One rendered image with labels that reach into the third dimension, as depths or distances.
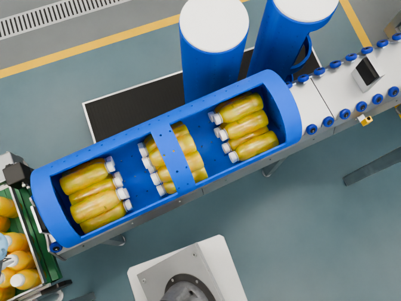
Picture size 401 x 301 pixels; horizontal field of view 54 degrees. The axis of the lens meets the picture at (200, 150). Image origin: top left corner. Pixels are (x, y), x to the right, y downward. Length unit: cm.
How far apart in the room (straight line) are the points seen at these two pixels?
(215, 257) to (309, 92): 80
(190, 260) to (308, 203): 156
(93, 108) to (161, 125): 127
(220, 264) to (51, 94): 187
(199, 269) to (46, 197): 52
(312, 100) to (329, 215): 105
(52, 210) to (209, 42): 85
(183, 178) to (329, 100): 74
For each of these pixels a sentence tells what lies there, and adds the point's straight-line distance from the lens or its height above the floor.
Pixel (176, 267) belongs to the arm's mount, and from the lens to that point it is 111.
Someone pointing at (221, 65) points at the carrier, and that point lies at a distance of 170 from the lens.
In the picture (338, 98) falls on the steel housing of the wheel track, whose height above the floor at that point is 93.
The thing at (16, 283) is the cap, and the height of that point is 108.
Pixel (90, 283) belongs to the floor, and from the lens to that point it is 251.
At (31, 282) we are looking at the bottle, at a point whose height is 103.
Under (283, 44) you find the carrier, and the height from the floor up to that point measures 84.
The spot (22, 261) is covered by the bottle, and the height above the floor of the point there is 104.
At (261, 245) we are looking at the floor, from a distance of 245.
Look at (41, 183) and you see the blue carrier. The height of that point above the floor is 122.
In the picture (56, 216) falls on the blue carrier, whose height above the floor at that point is 122.
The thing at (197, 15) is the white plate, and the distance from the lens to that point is 167.
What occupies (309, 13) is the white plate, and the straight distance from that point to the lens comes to 174.
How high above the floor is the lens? 242
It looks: 75 degrees down
